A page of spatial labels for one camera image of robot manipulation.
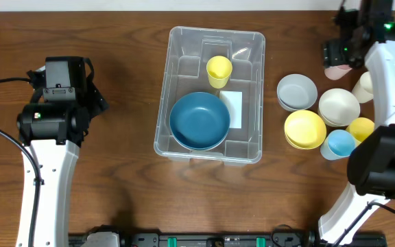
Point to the dark blue bowl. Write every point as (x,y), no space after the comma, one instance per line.
(199,121)

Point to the yellow small bowl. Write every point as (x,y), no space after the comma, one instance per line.
(305,130)

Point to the clear plastic storage bin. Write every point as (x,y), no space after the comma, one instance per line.
(189,49)

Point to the yellow cup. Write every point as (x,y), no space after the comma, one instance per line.
(219,69)
(360,128)

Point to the cream cup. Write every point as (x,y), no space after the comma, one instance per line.
(363,90)

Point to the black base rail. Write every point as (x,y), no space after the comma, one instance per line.
(109,236)

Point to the light blue cup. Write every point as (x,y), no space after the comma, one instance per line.
(338,144)

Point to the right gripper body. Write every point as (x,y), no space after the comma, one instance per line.
(332,52)

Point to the white label in bin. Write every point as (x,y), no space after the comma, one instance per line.
(233,101)

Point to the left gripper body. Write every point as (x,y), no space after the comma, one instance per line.
(97,97)

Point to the pink cup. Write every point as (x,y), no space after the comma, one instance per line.
(337,72)

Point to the grey small bowl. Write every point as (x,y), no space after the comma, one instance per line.
(296,92)

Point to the white small bowl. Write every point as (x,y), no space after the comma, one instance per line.
(338,107)

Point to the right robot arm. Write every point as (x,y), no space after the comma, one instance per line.
(371,166)

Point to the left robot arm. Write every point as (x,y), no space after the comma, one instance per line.
(52,127)

